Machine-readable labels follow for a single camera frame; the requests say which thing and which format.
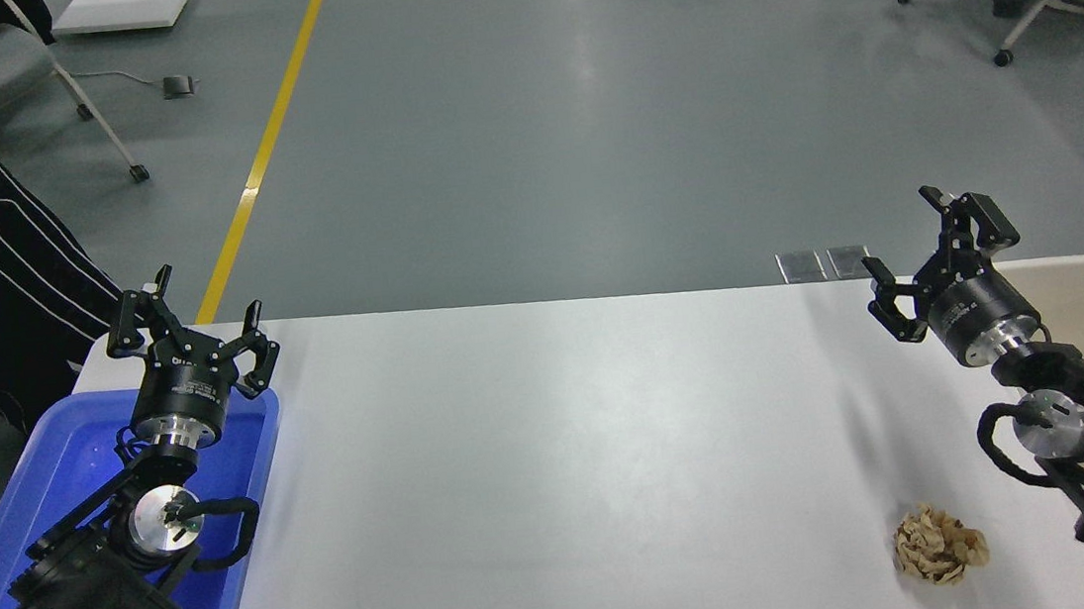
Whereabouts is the crumpled tan paper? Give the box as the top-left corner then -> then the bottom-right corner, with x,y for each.
888,497 -> 993,591

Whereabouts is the thin grey pedal cable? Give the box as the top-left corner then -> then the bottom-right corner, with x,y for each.
77,63 -> 165,97

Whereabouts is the blue plastic tray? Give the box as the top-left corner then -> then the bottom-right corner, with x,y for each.
0,373 -> 300,609

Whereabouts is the white flat platform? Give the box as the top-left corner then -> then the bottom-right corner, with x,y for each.
50,0 -> 198,39

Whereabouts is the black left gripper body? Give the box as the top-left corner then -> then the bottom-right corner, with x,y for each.
125,350 -> 246,447

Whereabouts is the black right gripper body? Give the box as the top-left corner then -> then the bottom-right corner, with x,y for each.
926,267 -> 1047,371

